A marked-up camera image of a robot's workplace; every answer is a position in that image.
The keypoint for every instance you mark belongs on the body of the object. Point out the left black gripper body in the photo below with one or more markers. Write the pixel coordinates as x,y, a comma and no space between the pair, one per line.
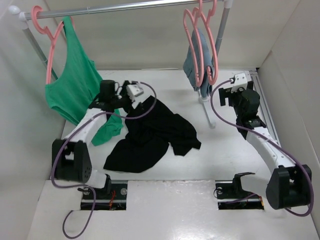
126,102

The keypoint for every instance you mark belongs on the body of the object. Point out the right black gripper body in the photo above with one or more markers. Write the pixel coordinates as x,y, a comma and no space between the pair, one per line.
225,93

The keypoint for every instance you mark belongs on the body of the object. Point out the black t shirt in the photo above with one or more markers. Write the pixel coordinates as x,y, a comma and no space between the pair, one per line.
152,129

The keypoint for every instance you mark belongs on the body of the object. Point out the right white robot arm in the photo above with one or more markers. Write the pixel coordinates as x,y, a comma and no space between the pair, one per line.
290,184

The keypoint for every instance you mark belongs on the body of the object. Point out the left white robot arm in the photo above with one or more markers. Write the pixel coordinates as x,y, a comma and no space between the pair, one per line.
71,160

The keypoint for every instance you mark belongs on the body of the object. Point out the pink hanger with denim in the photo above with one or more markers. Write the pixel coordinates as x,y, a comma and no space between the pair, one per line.
212,77

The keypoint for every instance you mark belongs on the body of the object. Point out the blue denim garment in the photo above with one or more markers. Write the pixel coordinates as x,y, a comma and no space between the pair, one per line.
189,67

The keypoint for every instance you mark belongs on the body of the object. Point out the green tank top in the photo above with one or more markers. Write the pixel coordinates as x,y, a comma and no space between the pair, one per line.
79,83

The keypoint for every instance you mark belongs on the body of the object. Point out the metal clothes rack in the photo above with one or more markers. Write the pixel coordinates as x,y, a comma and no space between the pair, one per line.
158,29

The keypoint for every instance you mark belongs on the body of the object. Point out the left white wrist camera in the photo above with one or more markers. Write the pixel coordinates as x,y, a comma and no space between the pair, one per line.
134,90

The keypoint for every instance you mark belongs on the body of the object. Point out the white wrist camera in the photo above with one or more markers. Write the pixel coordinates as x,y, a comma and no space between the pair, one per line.
134,90
240,80

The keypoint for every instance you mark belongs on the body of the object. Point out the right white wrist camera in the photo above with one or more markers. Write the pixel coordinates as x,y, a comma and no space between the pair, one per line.
240,80

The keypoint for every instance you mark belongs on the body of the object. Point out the aluminium rail right side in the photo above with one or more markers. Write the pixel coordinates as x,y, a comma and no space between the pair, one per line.
264,108

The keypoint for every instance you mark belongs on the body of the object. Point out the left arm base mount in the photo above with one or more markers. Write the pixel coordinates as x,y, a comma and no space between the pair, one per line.
113,199

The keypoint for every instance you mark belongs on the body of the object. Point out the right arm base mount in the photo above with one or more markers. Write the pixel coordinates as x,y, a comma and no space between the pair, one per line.
231,196

